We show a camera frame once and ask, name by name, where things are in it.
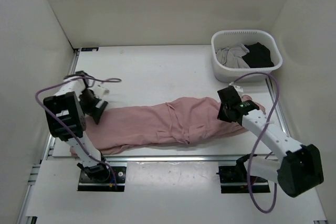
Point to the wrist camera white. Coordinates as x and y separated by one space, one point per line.
100 91
239 89

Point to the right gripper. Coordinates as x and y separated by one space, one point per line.
221 117

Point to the black label strip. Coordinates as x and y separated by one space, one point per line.
89 49

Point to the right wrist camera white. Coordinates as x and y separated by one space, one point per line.
239 89

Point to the black garment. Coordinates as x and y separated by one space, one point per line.
258 56

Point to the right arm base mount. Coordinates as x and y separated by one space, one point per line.
233 178

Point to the grey garment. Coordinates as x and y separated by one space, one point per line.
232 57

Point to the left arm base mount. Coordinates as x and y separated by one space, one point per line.
107 183

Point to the white plastic basket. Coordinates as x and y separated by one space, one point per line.
228 38

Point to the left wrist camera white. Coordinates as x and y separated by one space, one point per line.
100 91

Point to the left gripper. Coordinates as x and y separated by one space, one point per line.
98 112

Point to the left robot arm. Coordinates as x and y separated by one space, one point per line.
66 105

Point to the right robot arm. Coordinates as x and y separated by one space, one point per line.
298 168

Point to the pink trousers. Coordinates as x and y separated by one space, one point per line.
185 121

